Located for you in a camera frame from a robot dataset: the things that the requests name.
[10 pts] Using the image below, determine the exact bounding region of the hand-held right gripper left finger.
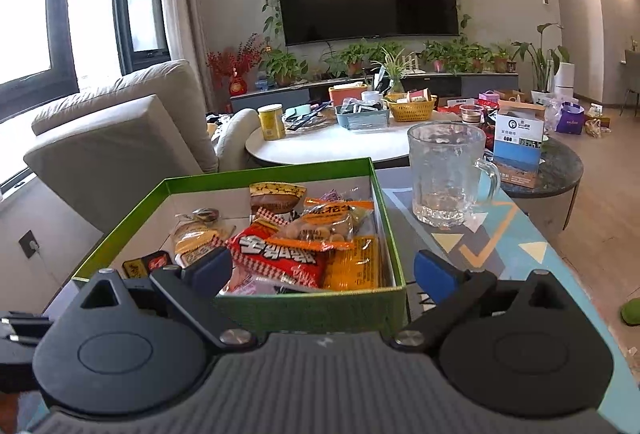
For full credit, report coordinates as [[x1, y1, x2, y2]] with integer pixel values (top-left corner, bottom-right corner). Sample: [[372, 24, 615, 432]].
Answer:
[[75, 246, 257, 351]]

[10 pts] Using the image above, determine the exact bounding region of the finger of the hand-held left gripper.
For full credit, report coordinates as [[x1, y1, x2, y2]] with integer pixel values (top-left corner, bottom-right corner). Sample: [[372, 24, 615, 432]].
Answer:
[[0, 311, 53, 346]]

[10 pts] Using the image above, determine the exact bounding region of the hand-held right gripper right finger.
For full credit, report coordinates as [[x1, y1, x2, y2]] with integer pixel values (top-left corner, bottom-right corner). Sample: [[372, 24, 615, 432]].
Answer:
[[391, 250, 573, 351]]

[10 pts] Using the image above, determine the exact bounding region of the clear packet yellow cake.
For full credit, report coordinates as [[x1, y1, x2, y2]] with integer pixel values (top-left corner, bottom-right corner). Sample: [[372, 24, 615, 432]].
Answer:
[[172, 219, 236, 267]]

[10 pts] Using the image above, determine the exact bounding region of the pink white snack packet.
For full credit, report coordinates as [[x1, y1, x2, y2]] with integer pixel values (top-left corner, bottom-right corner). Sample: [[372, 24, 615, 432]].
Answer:
[[220, 276, 281, 296]]

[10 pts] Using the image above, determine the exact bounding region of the clear packet dark snack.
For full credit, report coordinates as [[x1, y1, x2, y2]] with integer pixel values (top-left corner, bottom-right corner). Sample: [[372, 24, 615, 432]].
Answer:
[[175, 208, 223, 227]]

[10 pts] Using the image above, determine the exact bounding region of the red checkered snack packet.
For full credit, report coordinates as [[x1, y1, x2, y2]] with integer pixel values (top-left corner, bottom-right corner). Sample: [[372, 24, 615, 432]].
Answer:
[[226, 216, 331, 290]]

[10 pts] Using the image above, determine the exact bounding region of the black snack packet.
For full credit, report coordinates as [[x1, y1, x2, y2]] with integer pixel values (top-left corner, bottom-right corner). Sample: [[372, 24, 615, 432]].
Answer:
[[121, 259, 151, 279]]

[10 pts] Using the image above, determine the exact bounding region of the orange snack packet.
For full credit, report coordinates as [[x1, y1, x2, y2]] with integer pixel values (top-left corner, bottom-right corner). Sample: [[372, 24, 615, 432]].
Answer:
[[322, 236, 381, 291]]

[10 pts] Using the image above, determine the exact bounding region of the yellow brown snack packet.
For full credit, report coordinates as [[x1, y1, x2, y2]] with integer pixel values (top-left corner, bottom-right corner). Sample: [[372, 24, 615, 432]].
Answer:
[[249, 182, 307, 221]]

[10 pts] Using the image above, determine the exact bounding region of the green cardboard box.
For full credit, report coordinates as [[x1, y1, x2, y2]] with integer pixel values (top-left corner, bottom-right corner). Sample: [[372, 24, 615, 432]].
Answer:
[[70, 157, 408, 335]]

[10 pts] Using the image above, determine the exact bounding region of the orange-edged clear snack packet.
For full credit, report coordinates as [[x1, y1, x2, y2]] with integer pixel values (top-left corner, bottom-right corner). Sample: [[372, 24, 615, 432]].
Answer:
[[265, 197, 376, 255]]

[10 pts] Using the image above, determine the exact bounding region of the purple snack packet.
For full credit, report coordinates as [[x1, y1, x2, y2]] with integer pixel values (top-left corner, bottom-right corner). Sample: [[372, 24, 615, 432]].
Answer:
[[320, 189, 361, 210]]

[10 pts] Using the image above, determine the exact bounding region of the teal patterned table mat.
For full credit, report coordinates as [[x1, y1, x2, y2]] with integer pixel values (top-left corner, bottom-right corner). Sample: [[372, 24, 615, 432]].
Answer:
[[380, 174, 640, 415]]

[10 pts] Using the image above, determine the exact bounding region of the beige sofa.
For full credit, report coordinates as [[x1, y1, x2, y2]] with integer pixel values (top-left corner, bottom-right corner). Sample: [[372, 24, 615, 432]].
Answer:
[[22, 59, 258, 235]]

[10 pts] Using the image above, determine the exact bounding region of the blue white carton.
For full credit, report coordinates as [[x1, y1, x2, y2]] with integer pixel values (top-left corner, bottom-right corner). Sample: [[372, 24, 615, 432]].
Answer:
[[492, 101, 547, 190]]

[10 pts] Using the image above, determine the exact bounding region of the yellow can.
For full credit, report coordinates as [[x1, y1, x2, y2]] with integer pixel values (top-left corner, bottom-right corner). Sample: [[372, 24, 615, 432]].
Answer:
[[257, 104, 287, 141]]

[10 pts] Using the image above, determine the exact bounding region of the round dark side table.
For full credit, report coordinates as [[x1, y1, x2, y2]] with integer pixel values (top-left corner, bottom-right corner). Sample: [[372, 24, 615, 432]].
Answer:
[[492, 134, 585, 230]]

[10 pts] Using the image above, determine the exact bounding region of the wicker basket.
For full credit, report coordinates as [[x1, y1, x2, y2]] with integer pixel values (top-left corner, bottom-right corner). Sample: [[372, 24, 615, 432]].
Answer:
[[387, 96, 435, 122]]

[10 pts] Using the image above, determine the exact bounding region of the round white table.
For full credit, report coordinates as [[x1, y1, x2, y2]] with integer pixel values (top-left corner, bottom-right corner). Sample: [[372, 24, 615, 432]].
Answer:
[[245, 111, 496, 165]]

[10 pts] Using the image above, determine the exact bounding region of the blue plastic tray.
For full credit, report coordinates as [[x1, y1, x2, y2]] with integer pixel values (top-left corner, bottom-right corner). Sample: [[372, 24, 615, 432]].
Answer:
[[334, 103, 391, 131]]

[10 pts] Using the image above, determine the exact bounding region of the dark television cabinet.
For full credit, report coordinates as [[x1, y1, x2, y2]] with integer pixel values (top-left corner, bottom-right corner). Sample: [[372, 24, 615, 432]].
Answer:
[[230, 71, 520, 112]]

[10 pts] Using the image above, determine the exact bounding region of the orange tissue box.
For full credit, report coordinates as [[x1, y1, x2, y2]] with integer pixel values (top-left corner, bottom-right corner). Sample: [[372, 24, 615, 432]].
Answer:
[[328, 84, 368, 107]]

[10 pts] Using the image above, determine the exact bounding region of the purple gift bag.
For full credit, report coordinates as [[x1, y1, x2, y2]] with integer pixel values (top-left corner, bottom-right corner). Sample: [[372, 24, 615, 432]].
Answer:
[[556, 101, 585, 135]]

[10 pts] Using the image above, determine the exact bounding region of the potted spider plant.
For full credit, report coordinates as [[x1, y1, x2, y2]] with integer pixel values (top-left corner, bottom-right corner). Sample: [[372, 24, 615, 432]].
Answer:
[[372, 46, 416, 95]]

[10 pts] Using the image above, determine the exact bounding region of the red flower arrangement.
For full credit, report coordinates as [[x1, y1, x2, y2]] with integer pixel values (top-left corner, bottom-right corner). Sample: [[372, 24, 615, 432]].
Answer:
[[206, 34, 266, 97]]

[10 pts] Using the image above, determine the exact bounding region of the leafy potted plant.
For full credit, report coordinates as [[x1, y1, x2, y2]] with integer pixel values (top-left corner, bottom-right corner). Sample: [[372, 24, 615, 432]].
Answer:
[[265, 49, 308, 87]]

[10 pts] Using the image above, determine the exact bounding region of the row of potted plants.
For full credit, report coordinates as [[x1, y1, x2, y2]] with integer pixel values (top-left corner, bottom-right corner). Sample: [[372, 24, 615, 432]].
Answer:
[[422, 39, 516, 74]]

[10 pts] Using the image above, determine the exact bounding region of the white tall planter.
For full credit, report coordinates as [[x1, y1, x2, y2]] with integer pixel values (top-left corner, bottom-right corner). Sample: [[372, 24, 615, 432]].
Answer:
[[552, 61, 576, 97]]

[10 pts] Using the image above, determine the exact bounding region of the bushy potted plant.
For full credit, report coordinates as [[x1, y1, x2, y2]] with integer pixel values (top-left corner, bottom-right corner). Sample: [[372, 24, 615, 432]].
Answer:
[[322, 44, 371, 77]]

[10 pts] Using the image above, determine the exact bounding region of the tall broad-leaf plant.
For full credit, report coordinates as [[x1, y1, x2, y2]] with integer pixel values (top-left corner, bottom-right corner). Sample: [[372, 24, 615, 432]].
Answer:
[[512, 23, 571, 92]]

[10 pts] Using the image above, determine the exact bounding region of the large dark-framed window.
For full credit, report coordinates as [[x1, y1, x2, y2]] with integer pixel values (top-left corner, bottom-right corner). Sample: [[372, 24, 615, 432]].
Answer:
[[0, 0, 78, 122]]

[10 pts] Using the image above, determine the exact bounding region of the white power cable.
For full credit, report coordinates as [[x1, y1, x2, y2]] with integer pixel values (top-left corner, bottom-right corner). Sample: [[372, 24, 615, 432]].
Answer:
[[32, 244, 62, 287]]

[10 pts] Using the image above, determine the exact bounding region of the dark wall socket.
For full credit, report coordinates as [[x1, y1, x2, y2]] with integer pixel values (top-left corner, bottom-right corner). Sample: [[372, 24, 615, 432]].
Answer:
[[19, 230, 43, 260]]

